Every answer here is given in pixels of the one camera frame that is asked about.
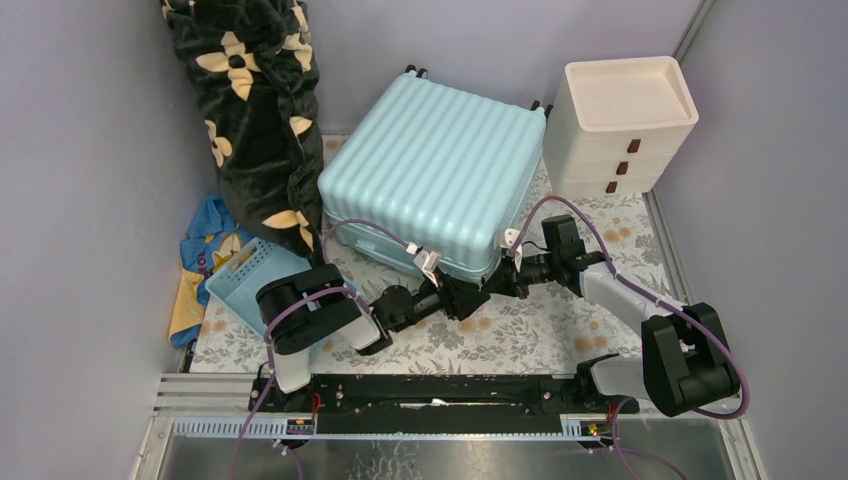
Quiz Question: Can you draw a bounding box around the light blue ribbed suitcase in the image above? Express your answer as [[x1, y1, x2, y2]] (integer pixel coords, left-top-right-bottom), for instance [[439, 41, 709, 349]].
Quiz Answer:
[[318, 69, 549, 283]]

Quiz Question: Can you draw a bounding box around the black floral plush blanket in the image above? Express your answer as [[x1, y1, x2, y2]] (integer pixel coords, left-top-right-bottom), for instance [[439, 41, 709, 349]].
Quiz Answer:
[[160, 0, 324, 264]]

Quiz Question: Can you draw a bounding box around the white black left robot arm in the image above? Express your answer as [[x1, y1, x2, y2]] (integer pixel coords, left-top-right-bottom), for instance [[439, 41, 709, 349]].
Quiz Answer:
[[255, 264, 490, 411]]

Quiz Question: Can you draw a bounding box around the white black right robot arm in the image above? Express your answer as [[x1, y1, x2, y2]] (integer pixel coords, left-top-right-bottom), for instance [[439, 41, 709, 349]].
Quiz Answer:
[[482, 215, 743, 417]]

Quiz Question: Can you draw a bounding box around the floral patterned floor mat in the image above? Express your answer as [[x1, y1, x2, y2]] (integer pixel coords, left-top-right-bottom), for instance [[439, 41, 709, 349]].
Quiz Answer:
[[188, 134, 670, 376]]

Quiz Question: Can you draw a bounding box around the white three-drawer storage cabinet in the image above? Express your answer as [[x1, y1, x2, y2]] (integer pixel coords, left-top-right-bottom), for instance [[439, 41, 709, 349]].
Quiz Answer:
[[542, 56, 699, 199]]

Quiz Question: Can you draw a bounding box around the light blue perforated plastic basket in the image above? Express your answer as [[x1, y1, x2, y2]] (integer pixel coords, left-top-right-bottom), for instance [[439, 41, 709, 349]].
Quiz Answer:
[[206, 238, 311, 336]]

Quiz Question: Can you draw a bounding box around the blue yellow cloth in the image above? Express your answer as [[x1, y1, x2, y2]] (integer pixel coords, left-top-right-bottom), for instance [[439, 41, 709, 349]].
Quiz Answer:
[[168, 194, 253, 349]]

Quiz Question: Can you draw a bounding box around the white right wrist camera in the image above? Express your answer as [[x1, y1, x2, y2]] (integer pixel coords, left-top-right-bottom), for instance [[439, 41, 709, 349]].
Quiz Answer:
[[499, 228, 523, 256]]

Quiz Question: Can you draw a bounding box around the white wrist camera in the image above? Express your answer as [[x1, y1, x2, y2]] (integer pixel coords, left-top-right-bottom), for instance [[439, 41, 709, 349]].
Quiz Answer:
[[499, 228, 523, 256], [405, 242, 442, 287]]

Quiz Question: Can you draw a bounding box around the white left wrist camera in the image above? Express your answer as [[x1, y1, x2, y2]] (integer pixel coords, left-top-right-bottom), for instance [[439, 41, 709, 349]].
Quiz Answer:
[[405, 242, 442, 287]]

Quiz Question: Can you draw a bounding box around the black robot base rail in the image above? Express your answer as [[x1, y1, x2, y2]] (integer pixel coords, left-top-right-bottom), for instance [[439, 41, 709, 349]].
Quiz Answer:
[[247, 371, 640, 438]]

